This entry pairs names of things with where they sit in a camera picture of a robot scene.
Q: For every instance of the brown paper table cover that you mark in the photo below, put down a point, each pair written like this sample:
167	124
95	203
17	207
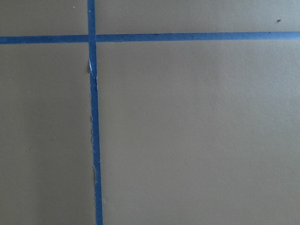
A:
191	132

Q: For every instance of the vertical blue tape strip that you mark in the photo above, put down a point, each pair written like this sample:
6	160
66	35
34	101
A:
94	111

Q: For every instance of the horizontal blue tape strip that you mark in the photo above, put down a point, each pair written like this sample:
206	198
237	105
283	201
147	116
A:
281	35

